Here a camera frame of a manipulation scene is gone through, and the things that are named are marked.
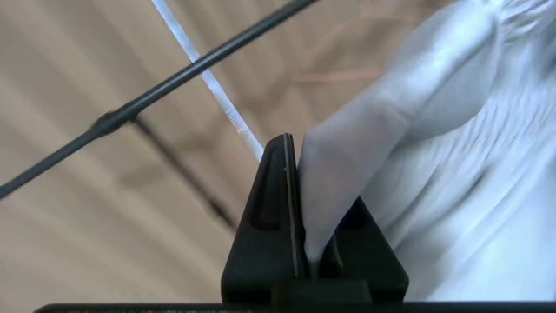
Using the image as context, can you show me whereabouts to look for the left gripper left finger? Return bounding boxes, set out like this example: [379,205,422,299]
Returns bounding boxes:
[220,133,310,304]

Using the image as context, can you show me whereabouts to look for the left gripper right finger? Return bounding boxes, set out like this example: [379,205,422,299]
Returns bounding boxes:
[319,195,409,302]

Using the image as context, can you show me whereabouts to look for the black clothes rack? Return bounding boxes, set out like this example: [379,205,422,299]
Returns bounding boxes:
[0,0,321,231]

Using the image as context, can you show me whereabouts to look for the beige curtain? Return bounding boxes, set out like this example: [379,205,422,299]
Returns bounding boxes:
[0,0,457,305]

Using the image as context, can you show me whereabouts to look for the pale grey shorts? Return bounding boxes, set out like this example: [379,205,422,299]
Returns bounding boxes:
[297,0,556,303]

